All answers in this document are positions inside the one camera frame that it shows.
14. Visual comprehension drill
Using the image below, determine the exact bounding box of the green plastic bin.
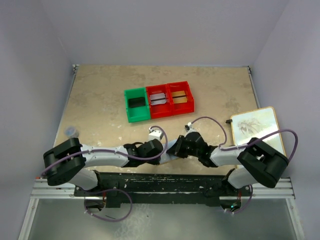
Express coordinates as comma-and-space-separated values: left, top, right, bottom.
124, 87, 151, 123

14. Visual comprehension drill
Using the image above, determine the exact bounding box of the red bin with gold card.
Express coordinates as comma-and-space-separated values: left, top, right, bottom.
166, 81, 195, 116

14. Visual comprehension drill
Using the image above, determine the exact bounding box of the red bin with silver card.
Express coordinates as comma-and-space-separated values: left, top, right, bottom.
146, 84, 173, 119

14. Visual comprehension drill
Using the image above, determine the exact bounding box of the silver card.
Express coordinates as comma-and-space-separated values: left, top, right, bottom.
149, 92, 167, 106

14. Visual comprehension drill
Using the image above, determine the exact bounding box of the gold card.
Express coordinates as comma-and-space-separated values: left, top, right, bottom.
171, 91, 188, 104

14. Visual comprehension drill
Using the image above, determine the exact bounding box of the white board with wooden frame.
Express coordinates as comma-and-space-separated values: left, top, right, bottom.
230, 106, 279, 152

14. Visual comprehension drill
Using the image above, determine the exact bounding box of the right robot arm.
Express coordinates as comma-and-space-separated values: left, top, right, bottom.
166, 131, 289, 189

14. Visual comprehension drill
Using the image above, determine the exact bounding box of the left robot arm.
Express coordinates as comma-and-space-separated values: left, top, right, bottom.
41, 138, 168, 190

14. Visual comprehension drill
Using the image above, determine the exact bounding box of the black card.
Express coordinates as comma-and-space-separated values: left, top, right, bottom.
128, 96, 146, 108

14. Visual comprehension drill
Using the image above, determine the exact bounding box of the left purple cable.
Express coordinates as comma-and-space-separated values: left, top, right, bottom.
41, 125, 168, 222

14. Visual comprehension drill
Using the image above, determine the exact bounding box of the purple cable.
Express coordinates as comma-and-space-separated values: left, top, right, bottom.
184, 116, 300, 216
41, 125, 168, 222

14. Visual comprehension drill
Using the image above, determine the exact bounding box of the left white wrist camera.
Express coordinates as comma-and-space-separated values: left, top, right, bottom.
148, 126, 165, 142

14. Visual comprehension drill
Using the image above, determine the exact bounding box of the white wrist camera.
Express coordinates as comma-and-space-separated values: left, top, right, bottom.
184, 122, 196, 134
148, 126, 165, 142

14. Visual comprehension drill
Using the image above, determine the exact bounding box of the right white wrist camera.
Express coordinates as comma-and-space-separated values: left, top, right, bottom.
184, 122, 196, 134

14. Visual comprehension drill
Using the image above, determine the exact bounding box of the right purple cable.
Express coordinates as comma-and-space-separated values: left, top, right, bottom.
184, 116, 300, 216

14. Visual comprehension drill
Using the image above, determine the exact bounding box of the aluminium frame rail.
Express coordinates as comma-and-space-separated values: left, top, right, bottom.
29, 176, 297, 201

